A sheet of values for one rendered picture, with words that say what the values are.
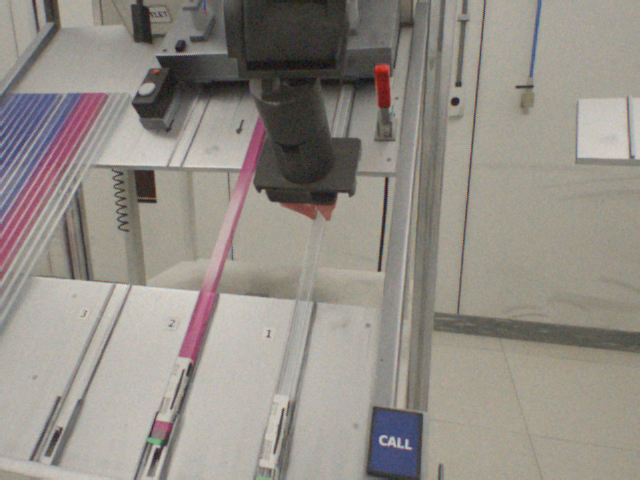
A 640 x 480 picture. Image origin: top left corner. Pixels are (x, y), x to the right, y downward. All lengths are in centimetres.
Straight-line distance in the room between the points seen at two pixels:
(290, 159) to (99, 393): 31
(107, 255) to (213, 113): 234
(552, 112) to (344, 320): 192
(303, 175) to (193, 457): 28
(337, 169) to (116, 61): 55
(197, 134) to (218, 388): 37
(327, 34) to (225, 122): 37
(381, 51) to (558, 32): 171
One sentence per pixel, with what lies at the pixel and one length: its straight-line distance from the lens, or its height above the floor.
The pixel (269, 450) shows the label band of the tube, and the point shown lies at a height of 76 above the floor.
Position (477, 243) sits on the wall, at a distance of 234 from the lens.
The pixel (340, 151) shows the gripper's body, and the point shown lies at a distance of 47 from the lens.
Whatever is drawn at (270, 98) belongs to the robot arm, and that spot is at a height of 105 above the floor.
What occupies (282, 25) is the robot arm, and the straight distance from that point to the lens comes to 34.
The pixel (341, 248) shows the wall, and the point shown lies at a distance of 238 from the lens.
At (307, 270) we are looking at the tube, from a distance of 50.
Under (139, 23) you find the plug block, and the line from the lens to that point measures 69.
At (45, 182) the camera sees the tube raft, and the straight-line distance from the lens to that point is 74.
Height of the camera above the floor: 104
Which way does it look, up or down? 15 degrees down
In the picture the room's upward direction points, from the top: straight up
